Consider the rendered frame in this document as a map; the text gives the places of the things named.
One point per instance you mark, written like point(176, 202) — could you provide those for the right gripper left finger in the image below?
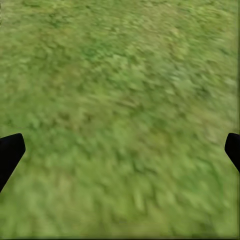
point(12, 149)

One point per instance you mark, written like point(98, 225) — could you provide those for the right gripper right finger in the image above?
point(232, 148)

